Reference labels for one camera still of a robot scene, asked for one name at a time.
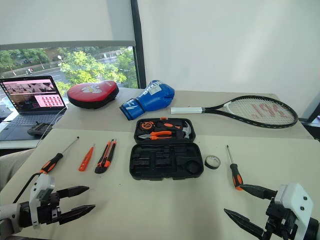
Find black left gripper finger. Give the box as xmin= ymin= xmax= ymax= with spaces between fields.
xmin=59 ymin=204 xmax=97 ymax=225
xmin=57 ymin=186 xmax=90 ymax=200

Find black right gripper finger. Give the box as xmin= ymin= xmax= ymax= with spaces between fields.
xmin=223 ymin=208 xmax=267 ymax=240
xmin=237 ymin=184 xmax=278 ymax=201

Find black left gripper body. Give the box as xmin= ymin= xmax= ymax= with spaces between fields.
xmin=37 ymin=190 xmax=63 ymax=226

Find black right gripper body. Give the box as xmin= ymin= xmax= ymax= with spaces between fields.
xmin=262 ymin=197 xmax=299 ymax=240

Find short orange black screwdriver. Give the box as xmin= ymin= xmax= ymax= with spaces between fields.
xmin=225 ymin=144 xmax=244 ymax=192

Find orange test pen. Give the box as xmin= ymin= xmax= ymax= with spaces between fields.
xmin=78 ymin=144 xmax=96 ymax=173

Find long orange black screwdriver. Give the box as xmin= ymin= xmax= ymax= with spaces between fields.
xmin=39 ymin=136 xmax=80 ymax=175

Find orange black utility knife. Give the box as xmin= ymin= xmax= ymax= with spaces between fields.
xmin=94 ymin=139 xmax=117 ymax=175

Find black electrical tape roll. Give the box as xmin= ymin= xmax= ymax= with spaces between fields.
xmin=204 ymin=154 xmax=222 ymax=170

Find black tool case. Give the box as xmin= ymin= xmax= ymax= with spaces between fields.
xmin=129 ymin=116 xmax=205 ymax=181

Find beige cloth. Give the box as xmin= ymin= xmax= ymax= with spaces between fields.
xmin=0 ymin=148 xmax=36 ymax=191

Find black handheld controller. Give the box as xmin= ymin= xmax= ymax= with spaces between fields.
xmin=26 ymin=121 xmax=54 ymax=137

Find white side desk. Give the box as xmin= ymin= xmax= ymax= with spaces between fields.
xmin=0 ymin=139 xmax=41 ymax=150

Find black tennis racket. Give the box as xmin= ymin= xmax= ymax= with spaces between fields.
xmin=170 ymin=95 xmax=299 ymax=129

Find red boxing focus pad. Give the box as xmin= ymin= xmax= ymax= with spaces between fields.
xmin=66 ymin=80 xmax=120 ymax=111

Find orange black tape measure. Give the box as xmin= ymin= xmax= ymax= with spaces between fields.
xmin=139 ymin=120 xmax=155 ymax=131

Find grey laptop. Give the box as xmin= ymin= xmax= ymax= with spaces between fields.
xmin=0 ymin=75 xmax=69 ymax=142

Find blue boxing glove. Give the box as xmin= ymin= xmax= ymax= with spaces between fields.
xmin=119 ymin=79 xmax=175 ymax=122

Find white roller blind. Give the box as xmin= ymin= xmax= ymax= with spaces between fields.
xmin=0 ymin=0 xmax=137 ymax=51

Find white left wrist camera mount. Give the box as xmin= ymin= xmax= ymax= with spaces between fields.
xmin=29 ymin=173 xmax=55 ymax=230

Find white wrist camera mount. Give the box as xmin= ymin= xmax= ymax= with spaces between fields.
xmin=274 ymin=183 xmax=314 ymax=236
xmin=29 ymin=173 xmax=55 ymax=230

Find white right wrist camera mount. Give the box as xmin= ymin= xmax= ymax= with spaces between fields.
xmin=274 ymin=183 xmax=314 ymax=236

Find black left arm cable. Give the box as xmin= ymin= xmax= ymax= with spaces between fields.
xmin=12 ymin=171 xmax=42 ymax=205

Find white cable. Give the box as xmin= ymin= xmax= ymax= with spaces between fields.
xmin=37 ymin=106 xmax=68 ymax=149

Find black frame stand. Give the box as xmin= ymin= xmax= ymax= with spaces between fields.
xmin=298 ymin=98 xmax=320 ymax=141

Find black handled claw hammer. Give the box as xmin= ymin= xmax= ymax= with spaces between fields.
xmin=174 ymin=121 xmax=193 ymax=139

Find orange handled pliers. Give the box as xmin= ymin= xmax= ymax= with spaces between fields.
xmin=137 ymin=130 xmax=174 ymax=141

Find black window frame post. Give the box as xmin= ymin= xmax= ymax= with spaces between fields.
xmin=129 ymin=0 xmax=147 ymax=90

